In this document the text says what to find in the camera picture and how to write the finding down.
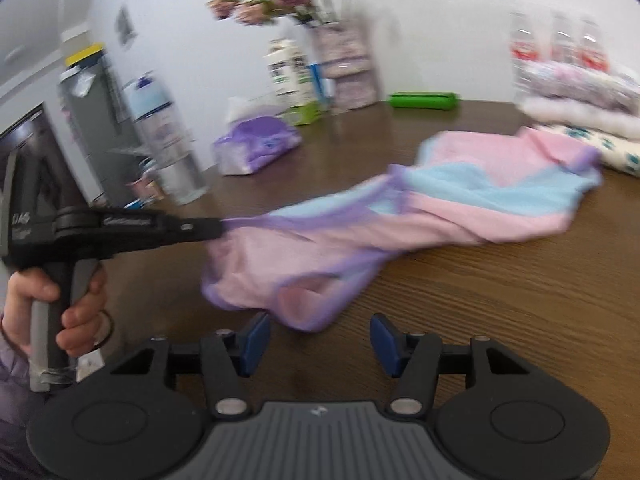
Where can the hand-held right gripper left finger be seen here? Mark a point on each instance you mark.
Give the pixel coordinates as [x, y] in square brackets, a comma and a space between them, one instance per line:
[256, 342]

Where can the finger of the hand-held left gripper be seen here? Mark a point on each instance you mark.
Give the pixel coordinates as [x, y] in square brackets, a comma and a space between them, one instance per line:
[197, 229]

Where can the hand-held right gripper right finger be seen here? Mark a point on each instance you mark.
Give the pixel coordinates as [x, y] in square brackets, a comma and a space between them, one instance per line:
[385, 342]

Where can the pink blue purple garment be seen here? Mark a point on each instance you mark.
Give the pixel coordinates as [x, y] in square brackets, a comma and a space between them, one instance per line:
[450, 210]

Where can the person's left forearm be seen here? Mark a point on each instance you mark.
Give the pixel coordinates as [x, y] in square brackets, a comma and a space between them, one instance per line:
[15, 385]

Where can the person's left hand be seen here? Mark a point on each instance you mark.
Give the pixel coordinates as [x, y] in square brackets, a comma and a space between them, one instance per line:
[82, 310]

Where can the black screen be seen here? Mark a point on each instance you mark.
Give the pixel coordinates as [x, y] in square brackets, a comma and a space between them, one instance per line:
[35, 160]

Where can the large clear blue-lid bottle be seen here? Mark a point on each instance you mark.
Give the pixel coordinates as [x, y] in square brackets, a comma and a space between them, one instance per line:
[167, 140]

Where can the purple tissue pack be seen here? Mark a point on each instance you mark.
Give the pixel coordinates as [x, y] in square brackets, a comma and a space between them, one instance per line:
[255, 145]

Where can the grey cabinet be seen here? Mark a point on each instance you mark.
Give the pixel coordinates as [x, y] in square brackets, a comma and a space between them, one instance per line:
[95, 125]

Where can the white milk carton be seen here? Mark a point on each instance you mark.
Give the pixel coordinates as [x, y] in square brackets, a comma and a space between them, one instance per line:
[290, 75]

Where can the yellow box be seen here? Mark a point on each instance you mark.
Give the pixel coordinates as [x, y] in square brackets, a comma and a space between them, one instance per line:
[82, 54]

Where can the mottled purple vase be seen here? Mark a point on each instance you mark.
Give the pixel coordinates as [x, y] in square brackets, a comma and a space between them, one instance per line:
[345, 65]

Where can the green rectangular box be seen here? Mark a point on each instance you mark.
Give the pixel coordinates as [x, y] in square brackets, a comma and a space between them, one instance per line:
[424, 100]

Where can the folded white fluffy cloth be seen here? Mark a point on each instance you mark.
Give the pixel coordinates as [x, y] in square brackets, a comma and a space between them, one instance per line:
[575, 115]

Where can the folded cream floral cloth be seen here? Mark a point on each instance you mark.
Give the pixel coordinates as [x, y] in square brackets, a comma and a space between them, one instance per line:
[615, 147]

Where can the clear plastic water bottle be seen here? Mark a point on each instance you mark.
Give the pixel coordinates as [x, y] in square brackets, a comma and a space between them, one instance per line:
[527, 55]
[596, 47]
[565, 42]

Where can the folded purple print cloth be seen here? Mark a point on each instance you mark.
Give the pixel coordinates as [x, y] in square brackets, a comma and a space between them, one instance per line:
[580, 82]

